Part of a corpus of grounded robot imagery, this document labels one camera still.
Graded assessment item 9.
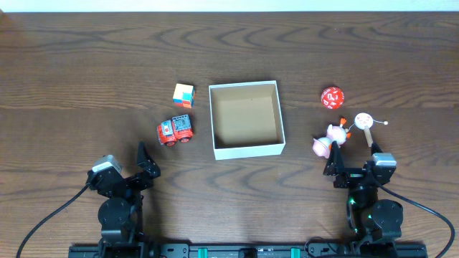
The red toy truck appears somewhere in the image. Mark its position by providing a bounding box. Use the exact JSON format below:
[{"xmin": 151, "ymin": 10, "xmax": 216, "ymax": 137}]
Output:
[{"xmin": 157, "ymin": 115, "xmax": 194, "ymax": 146}]

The pig face rattle drum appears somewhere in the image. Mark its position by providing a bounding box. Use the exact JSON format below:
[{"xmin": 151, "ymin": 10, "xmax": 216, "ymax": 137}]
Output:
[{"xmin": 345, "ymin": 113, "xmax": 389, "ymax": 147}]

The black cable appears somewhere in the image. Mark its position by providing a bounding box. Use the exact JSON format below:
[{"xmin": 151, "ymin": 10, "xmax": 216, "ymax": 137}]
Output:
[
  {"xmin": 369, "ymin": 171, "xmax": 456, "ymax": 258},
  {"xmin": 15, "ymin": 183, "xmax": 90, "ymax": 258}
]

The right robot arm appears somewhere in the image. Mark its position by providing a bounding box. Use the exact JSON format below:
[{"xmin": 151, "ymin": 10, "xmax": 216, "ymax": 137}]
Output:
[{"xmin": 323, "ymin": 141, "xmax": 403, "ymax": 255}]

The black right cable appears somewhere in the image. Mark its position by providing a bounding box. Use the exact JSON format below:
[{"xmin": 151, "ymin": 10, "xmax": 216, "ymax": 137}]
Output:
[{"xmin": 369, "ymin": 171, "xmax": 456, "ymax": 258}]

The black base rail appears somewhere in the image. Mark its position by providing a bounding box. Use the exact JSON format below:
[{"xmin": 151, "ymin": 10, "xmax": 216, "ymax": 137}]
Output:
[{"xmin": 68, "ymin": 242, "xmax": 427, "ymax": 258}]

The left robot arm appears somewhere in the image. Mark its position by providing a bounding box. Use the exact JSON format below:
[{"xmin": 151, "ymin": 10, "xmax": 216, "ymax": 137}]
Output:
[{"xmin": 86, "ymin": 141, "xmax": 161, "ymax": 247}]

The colourful puzzle cube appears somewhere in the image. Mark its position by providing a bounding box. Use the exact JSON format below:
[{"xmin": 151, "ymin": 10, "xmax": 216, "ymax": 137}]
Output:
[{"xmin": 173, "ymin": 83, "xmax": 195, "ymax": 108}]

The black left cable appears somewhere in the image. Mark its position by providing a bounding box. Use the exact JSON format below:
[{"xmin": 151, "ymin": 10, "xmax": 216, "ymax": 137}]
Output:
[{"xmin": 15, "ymin": 183, "xmax": 90, "ymax": 258}]

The white cardboard box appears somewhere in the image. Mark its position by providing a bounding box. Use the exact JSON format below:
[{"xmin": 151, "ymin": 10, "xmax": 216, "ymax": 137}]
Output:
[{"xmin": 209, "ymin": 80, "xmax": 285, "ymax": 161}]

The red polyhedral number die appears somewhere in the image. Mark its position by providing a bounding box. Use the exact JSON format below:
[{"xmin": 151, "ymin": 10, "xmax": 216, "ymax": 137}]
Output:
[{"xmin": 321, "ymin": 86, "xmax": 345, "ymax": 110}]

